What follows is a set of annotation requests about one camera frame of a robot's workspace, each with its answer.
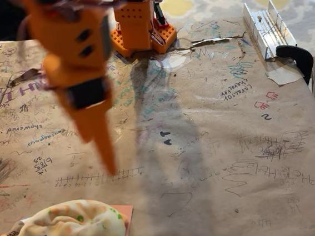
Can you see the spotted plush toy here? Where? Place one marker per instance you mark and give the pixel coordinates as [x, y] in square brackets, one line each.
[71, 232]

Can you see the orange grid robot base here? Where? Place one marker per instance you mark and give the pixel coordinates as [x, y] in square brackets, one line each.
[166, 36]

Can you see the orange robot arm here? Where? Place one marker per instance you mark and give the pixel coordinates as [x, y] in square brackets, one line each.
[135, 28]

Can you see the orange paper with red dot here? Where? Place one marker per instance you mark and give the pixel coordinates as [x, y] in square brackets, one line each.
[127, 214]

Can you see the scribbled brown kraft paper cover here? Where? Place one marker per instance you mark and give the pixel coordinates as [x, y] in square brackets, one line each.
[205, 152]

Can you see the white tape piece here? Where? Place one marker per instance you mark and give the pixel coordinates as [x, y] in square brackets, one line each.
[284, 75]

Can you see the black clamp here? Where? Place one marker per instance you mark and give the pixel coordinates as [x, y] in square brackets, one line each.
[298, 55]

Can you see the long metal hinge rail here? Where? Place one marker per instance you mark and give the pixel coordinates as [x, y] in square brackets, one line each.
[267, 29]

